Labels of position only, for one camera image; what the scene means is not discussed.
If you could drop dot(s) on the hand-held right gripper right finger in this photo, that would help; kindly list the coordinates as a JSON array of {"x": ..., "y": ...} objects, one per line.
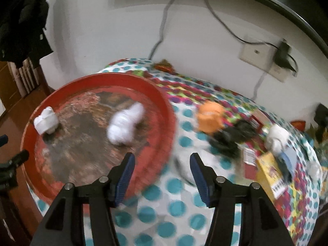
[{"x": 202, "y": 182}]

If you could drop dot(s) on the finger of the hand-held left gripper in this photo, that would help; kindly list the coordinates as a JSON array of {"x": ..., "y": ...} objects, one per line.
[
  {"x": 12, "y": 160},
  {"x": 3, "y": 140}
]

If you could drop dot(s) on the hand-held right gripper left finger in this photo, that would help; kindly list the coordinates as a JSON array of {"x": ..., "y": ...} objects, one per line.
[{"x": 125, "y": 182}]

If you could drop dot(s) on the red round tray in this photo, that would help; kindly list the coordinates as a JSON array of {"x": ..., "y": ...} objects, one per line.
[{"x": 76, "y": 153}]

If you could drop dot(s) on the white towel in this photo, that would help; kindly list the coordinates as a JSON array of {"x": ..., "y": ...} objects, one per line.
[{"x": 275, "y": 135}]

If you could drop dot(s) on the polka dot tablecloth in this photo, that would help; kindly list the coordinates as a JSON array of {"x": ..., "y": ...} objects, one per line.
[{"x": 166, "y": 210}]

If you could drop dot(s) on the white rolled sock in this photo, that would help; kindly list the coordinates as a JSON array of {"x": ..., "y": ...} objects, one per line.
[
  {"x": 125, "y": 125},
  {"x": 46, "y": 121}
]

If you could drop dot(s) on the black plastic bag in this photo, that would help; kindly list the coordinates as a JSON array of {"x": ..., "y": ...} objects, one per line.
[{"x": 230, "y": 138}]

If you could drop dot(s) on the orange toy figure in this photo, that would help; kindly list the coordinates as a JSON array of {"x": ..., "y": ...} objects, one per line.
[{"x": 210, "y": 117}]

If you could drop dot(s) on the beige ribbed panel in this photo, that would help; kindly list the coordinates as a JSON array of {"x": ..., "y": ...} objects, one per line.
[{"x": 24, "y": 78}]

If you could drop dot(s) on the yellow carton box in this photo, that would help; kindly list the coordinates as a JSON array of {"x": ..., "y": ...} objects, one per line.
[{"x": 267, "y": 174}]

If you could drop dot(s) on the red framed packet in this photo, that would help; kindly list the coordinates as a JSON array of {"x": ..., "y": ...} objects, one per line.
[{"x": 257, "y": 120}]

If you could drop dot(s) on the light blue packet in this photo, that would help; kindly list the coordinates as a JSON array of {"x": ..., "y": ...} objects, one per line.
[{"x": 289, "y": 158}]

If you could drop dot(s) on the red snack packet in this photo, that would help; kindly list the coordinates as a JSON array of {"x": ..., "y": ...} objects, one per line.
[{"x": 298, "y": 124}]

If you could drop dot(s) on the clear plastic bag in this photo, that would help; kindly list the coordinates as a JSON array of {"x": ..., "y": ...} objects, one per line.
[{"x": 320, "y": 153}]

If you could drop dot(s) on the small orange-red trinket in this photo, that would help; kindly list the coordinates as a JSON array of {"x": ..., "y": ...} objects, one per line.
[{"x": 164, "y": 65}]

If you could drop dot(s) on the dark hanging jacket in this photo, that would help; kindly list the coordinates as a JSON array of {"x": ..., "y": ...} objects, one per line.
[{"x": 23, "y": 18}]

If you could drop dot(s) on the black plastic device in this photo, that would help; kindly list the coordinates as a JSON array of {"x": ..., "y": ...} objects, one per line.
[{"x": 321, "y": 117}]

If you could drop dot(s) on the black charger plug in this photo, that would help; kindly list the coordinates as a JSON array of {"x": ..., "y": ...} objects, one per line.
[{"x": 283, "y": 55}]

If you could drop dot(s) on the beige wall outlet plate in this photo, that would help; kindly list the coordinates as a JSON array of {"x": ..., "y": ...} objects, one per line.
[{"x": 280, "y": 75}]

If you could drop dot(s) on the beige wall socket plate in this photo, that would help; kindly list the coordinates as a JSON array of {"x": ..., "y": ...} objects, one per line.
[{"x": 253, "y": 53}]

